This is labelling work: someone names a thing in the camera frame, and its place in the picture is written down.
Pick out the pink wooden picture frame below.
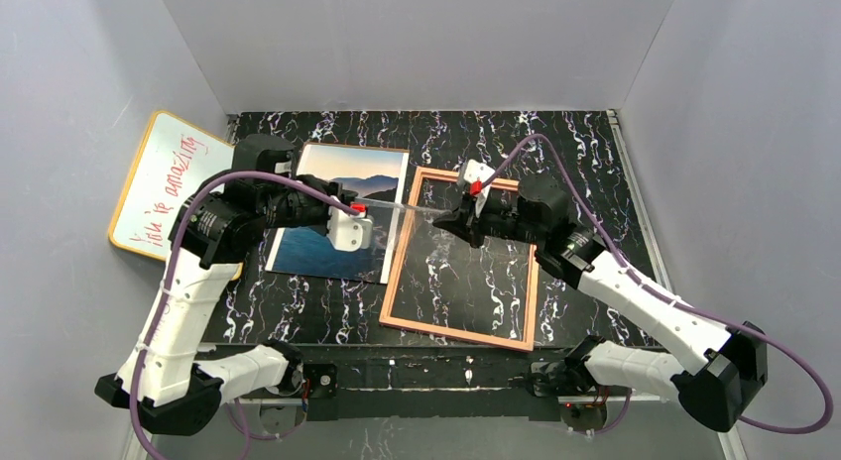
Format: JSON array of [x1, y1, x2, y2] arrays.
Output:
[[378, 166, 541, 353]]

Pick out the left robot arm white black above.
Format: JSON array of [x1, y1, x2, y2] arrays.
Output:
[[95, 134, 372, 436]]

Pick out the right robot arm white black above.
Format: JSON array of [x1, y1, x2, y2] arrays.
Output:
[[432, 176, 768, 432]]

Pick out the seascape photo on board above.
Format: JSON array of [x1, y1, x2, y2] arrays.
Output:
[[266, 143, 410, 284]]

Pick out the yellow-framed whiteboard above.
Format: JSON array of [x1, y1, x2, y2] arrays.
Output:
[[108, 111, 233, 261]]

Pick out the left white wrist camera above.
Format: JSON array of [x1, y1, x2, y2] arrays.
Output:
[[326, 205, 374, 252]]

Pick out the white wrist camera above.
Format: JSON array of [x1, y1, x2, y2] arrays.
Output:
[[456, 160, 495, 196], [326, 205, 374, 252]]

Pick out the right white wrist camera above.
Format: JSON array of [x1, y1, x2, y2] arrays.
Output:
[[456, 160, 495, 196]]

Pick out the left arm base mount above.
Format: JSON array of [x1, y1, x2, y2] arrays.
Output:
[[240, 362, 338, 405]]

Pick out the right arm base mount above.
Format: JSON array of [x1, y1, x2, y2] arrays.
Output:
[[508, 361, 612, 426]]

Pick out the aluminium rail front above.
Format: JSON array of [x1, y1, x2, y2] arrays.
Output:
[[122, 355, 749, 460]]

